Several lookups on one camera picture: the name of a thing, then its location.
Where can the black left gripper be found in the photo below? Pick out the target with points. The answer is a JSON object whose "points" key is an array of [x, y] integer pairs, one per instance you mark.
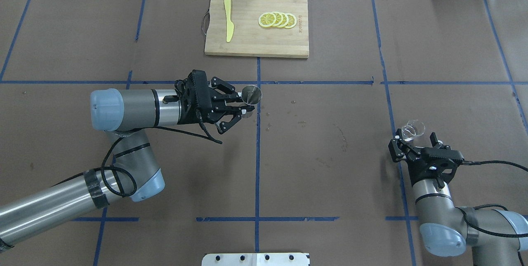
{"points": [[190, 114]]}

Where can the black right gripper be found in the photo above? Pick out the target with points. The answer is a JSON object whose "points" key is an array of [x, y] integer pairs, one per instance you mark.
{"points": [[425, 171]]}

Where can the clear glass shaker cup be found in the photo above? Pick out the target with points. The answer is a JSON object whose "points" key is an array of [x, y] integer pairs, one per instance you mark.
{"points": [[412, 130]]}

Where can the steel jigger measuring cup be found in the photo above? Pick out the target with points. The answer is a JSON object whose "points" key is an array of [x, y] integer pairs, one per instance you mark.
{"points": [[251, 95]]}

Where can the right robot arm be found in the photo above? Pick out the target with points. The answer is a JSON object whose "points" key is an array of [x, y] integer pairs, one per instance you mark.
{"points": [[497, 236]]}

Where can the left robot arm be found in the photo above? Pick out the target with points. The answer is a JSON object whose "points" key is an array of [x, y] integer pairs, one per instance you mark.
{"points": [[46, 137]]}

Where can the bamboo cutting board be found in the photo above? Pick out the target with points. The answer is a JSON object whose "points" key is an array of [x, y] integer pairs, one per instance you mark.
{"points": [[249, 38]]}

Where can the lemon slice one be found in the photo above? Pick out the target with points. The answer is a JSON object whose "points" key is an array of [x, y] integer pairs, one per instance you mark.
{"points": [[266, 20]]}

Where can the yellow plastic knife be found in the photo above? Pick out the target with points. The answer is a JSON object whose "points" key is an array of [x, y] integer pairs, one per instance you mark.
{"points": [[229, 24]]}

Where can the lemon slice four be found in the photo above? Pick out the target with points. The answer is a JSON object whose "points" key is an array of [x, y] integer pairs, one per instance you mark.
{"points": [[291, 21]]}

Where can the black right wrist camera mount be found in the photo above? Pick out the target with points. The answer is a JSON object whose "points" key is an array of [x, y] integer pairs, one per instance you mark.
{"points": [[446, 165]]}

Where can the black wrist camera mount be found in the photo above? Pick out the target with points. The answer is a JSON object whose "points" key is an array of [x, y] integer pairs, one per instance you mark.
{"points": [[194, 97], [446, 165]]}

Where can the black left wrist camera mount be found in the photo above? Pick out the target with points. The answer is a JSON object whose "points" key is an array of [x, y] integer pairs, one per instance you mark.
{"points": [[194, 97]]}

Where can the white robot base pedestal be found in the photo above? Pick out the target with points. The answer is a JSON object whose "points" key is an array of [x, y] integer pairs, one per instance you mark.
{"points": [[257, 259]]}

